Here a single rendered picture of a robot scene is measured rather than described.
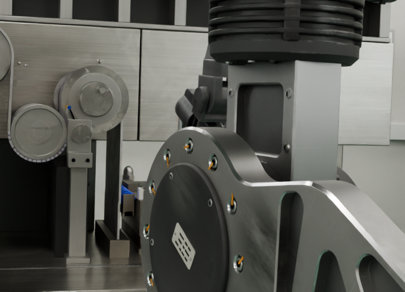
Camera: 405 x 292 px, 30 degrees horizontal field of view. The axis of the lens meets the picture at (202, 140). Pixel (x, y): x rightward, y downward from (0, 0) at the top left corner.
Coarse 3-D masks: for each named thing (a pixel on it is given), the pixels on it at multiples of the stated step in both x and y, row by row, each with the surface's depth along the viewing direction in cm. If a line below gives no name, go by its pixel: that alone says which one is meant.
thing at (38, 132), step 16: (16, 112) 175; (32, 112) 163; (48, 112) 164; (16, 128) 162; (32, 128) 163; (48, 128) 164; (64, 128) 164; (16, 144) 162; (32, 144) 163; (48, 144) 164
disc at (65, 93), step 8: (80, 72) 164; (88, 72) 165; (96, 72) 165; (104, 72) 165; (112, 72) 166; (72, 80) 164; (120, 80) 166; (64, 88) 163; (120, 88) 167; (64, 96) 164; (128, 96) 167; (64, 104) 164; (64, 112) 164; (120, 112) 167; (112, 120) 166; (120, 120) 167; (96, 128) 166; (104, 128) 166
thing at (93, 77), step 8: (80, 80) 164; (88, 80) 164; (96, 80) 165; (104, 80) 165; (112, 80) 166; (72, 88) 164; (80, 88) 164; (112, 88) 166; (72, 96) 164; (120, 96) 166; (72, 104) 164; (120, 104) 167; (72, 112) 164; (80, 112) 164; (112, 112) 166; (96, 120) 165; (104, 120) 166
